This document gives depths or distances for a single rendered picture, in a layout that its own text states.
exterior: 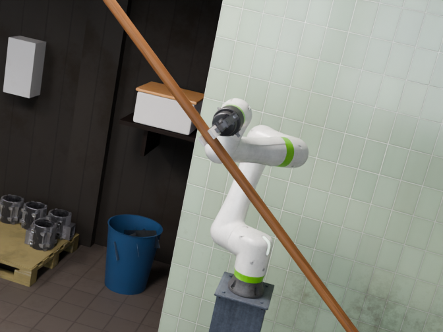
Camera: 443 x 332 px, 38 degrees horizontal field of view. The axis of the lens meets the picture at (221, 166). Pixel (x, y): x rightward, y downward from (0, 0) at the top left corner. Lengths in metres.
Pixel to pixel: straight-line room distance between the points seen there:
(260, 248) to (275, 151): 0.40
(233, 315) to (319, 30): 1.32
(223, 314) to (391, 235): 0.97
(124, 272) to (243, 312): 2.31
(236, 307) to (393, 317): 1.00
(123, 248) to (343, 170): 2.12
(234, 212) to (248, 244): 0.16
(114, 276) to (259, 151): 2.75
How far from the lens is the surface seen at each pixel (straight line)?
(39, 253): 5.05
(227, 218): 2.63
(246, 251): 2.55
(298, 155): 2.49
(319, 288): 1.91
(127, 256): 4.76
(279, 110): 3.09
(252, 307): 2.60
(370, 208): 3.15
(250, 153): 2.28
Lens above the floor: 2.41
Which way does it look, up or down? 17 degrees down
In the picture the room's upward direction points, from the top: 12 degrees clockwise
